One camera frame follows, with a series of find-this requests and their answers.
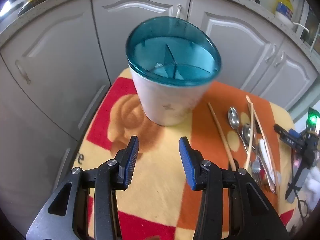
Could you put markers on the cooking oil bottle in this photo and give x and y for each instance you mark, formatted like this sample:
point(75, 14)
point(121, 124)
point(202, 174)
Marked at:
point(283, 7)

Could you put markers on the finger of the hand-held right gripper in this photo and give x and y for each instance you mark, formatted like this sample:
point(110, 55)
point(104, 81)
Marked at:
point(291, 137)

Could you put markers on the orange red printed blanket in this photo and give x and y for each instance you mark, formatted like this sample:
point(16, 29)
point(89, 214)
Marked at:
point(160, 205)

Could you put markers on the white ceramic spoon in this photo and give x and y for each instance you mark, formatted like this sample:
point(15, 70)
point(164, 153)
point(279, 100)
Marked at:
point(265, 152)

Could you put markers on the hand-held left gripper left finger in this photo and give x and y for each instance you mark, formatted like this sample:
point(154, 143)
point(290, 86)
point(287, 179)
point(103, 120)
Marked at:
point(131, 162)

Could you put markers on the wooden chopstick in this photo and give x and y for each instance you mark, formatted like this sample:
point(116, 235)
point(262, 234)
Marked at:
point(220, 132)
point(261, 130)
point(250, 140)

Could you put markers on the person's right hand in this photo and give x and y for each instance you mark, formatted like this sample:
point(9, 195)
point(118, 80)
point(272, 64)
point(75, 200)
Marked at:
point(314, 185)

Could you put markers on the metal spoon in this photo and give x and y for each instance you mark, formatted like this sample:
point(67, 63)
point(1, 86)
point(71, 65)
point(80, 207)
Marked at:
point(233, 118)
point(247, 133)

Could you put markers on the metal fork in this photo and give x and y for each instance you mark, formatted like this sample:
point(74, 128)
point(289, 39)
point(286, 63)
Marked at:
point(256, 167)

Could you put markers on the grey cabinet door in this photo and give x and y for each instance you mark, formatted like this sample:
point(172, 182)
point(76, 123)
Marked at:
point(62, 55)
point(232, 42)
point(292, 80)
point(25, 142)
point(140, 10)

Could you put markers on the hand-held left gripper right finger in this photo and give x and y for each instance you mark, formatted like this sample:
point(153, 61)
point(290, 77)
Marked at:
point(186, 162)

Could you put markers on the yellow lidded casserole pot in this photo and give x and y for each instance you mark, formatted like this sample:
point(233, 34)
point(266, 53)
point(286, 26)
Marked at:
point(35, 1)

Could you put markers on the white utensil holder teal lid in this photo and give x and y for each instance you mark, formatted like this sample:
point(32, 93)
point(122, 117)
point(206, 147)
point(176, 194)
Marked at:
point(172, 97)

